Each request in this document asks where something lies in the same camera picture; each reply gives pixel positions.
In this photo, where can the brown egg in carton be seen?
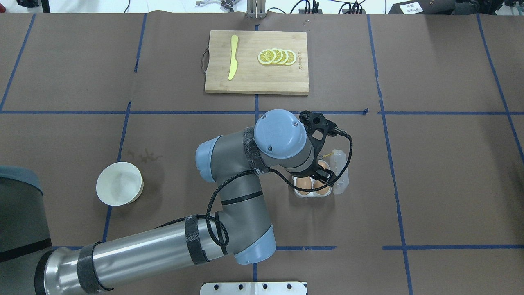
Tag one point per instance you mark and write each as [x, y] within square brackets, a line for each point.
[323, 164]
[321, 188]

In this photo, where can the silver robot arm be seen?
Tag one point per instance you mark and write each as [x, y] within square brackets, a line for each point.
[236, 221]

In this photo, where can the brown egg from bowl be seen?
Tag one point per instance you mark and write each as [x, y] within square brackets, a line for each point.
[302, 183]

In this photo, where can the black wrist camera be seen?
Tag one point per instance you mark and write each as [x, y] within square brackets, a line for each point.
[317, 127]

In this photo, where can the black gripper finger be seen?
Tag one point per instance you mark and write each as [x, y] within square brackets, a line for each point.
[321, 175]
[332, 176]

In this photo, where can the brown egg in carton near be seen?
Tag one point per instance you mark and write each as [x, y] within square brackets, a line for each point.
[321, 188]

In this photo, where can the clear plastic egg carton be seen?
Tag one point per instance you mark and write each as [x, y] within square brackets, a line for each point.
[334, 161]

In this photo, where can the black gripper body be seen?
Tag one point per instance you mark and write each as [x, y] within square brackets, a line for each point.
[324, 173]

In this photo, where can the white round bowl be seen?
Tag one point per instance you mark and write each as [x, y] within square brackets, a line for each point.
[119, 184]

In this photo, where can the brown egg in carton far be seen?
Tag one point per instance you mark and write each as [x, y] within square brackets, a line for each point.
[323, 164]

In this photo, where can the brown paper table cover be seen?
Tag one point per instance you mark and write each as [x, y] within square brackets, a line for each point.
[434, 105]

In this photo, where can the aluminium frame post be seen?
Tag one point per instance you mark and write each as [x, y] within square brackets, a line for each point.
[256, 9]

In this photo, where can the wooden cutting board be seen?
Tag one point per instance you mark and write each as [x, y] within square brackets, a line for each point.
[253, 78]

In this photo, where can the yellow plastic knife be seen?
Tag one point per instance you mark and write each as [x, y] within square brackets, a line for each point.
[233, 61]

